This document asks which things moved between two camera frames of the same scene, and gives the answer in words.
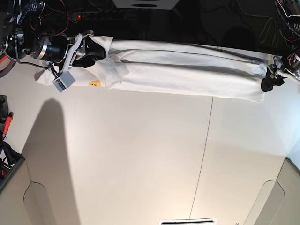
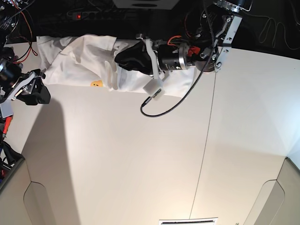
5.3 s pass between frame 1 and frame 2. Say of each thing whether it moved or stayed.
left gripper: moved
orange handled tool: stayed
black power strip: stayed
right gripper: moved
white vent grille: stayed
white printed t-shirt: moved
